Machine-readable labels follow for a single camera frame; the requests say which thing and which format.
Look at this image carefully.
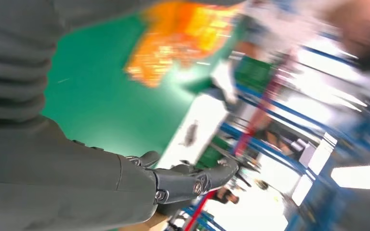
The yellow taped cardboard mat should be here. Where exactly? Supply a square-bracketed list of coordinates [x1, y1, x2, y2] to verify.
[124, 1, 240, 89]

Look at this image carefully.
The person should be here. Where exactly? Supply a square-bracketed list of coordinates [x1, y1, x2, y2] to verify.
[212, 187, 240, 205]

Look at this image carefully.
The blue metal rack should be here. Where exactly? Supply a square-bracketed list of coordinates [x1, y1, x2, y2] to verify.
[178, 28, 370, 231]

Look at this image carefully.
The white table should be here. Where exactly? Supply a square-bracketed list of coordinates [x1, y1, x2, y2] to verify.
[155, 94, 230, 169]

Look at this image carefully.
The red pole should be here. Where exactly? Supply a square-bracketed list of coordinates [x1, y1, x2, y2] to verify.
[184, 54, 296, 231]

